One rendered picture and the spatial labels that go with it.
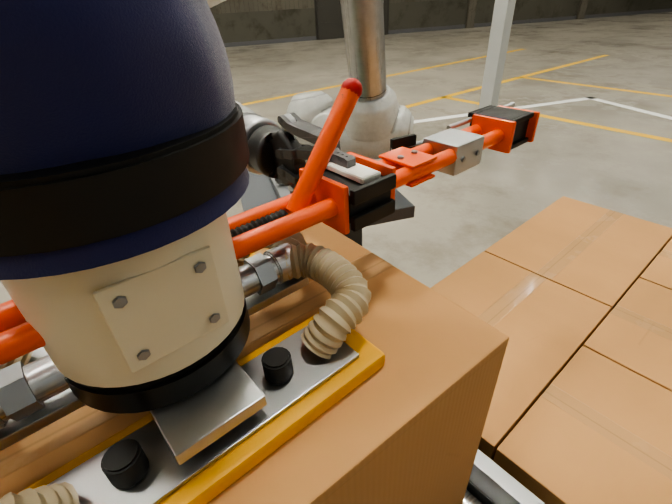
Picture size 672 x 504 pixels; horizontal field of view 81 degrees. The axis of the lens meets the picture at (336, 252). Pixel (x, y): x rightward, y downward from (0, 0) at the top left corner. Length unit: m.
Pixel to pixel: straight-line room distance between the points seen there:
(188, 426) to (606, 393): 0.91
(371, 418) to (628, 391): 0.80
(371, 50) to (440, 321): 0.76
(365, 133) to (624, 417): 0.90
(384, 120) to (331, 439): 0.92
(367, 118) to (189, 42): 0.91
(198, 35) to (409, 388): 0.34
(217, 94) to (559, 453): 0.87
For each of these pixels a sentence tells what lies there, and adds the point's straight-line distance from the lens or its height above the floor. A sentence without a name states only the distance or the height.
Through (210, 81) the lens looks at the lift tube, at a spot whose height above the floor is 1.26.
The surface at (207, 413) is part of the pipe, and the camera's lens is 0.36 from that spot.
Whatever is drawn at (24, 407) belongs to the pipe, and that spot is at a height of 1.04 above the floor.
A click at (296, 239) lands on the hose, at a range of 0.47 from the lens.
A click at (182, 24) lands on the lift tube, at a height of 1.29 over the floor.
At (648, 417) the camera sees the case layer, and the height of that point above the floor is 0.54.
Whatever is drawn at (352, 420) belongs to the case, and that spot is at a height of 0.97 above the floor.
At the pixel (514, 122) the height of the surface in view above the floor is 1.12.
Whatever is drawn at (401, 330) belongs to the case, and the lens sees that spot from 0.47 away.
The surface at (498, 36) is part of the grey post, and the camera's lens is 4.00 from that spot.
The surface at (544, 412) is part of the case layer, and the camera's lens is 1.00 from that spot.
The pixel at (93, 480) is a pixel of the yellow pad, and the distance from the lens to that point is 0.40.
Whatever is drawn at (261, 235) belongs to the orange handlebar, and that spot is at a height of 1.11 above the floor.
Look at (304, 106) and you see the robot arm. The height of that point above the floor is 1.03.
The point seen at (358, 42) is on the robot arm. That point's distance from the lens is 1.08.
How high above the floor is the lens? 1.30
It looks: 34 degrees down
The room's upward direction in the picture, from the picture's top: 3 degrees counter-clockwise
